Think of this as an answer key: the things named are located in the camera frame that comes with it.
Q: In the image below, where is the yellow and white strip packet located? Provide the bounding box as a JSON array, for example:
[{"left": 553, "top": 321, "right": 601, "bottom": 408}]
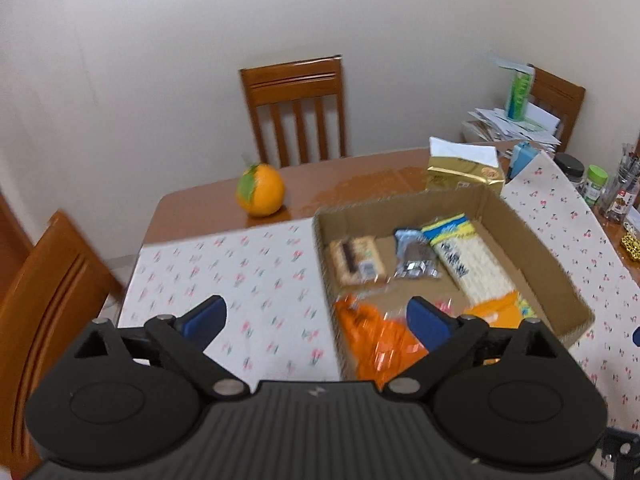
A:
[{"left": 421, "top": 213, "right": 536, "bottom": 311}]

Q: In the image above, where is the wooden slat-back chair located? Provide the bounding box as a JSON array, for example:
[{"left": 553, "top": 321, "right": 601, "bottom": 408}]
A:
[
  {"left": 0, "top": 210, "right": 124, "bottom": 480},
  {"left": 527, "top": 64, "right": 586, "bottom": 154},
  {"left": 239, "top": 53, "right": 349, "bottom": 169}
]

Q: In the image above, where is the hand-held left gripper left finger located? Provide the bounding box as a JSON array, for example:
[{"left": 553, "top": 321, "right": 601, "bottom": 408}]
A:
[{"left": 75, "top": 295, "right": 251, "bottom": 402}]

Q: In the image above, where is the small blue plastic item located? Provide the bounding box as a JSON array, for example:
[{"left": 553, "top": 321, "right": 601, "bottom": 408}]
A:
[{"left": 509, "top": 141, "right": 539, "bottom": 181}]

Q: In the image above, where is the green and white carton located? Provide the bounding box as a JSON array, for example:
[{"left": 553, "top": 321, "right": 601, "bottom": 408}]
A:
[{"left": 504, "top": 62, "right": 536, "bottom": 121}]

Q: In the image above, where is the clear jar with pens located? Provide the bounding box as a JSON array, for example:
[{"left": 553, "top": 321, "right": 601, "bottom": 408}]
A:
[{"left": 602, "top": 142, "right": 640, "bottom": 224}]

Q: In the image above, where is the clear biscuit packet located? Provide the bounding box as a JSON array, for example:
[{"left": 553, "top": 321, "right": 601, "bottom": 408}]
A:
[{"left": 327, "top": 235, "right": 389, "bottom": 289}]

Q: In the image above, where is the green-lidded bottle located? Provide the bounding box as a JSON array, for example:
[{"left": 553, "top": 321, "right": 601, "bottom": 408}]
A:
[{"left": 582, "top": 164, "right": 610, "bottom": 207}]

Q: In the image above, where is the dark-lidded jar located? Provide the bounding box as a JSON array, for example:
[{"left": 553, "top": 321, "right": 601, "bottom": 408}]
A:
[{"left": 552, "top": 152, "right": 586, "bottom": 194}]

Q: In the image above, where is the cardboard box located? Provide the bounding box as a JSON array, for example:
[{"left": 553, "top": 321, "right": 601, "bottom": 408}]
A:
[{"left": 312, "top": 185, "right": 597, "bottom": 382}]

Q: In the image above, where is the pile of papers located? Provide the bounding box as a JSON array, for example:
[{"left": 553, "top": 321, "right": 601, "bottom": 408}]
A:
[{"left": 460, "top": 105, "right": 562, "bottom": 154}]

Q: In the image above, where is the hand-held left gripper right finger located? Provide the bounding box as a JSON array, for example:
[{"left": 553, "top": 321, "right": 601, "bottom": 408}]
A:
[{"left": 382, "top": 296, "right": 572, "bottom": 402}]

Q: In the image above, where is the orange fruit with leaf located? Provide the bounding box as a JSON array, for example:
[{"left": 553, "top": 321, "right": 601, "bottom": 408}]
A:
[{"left": 236, "top": 162, "right": 286, "bottom": 219}]

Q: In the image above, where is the gold tissue box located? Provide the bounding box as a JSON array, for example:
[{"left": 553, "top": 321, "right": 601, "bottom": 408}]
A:
[{"left": 426, "top": 136, "right": 506, "bottom": 196}]

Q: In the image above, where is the bright orange snack packet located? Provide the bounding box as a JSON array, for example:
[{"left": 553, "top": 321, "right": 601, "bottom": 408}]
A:
[{"left": 333, "top": 297, "right": 432, "bottom": 382}]

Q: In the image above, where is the gold ornament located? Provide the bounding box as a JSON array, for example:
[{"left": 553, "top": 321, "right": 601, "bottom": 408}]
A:
[{"left": 620, "top": 232, "right": 640, "bottom": 264}]

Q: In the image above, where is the cherry print tablecloth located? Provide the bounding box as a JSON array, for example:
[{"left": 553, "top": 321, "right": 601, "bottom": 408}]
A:
[{"left": 116, "top": 152, "right": 640, "bottom": 480}]

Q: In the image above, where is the silver foil snack packet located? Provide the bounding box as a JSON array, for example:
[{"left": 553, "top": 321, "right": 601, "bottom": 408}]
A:
[{"left": 393, "top": 228, "right": 442, "bottom": 281}]

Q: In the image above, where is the yellow-orange snack packet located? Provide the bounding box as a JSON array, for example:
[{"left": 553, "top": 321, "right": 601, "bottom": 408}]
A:
[{"left": 464, "top": 290, "right": 539, "bottom": 332}]

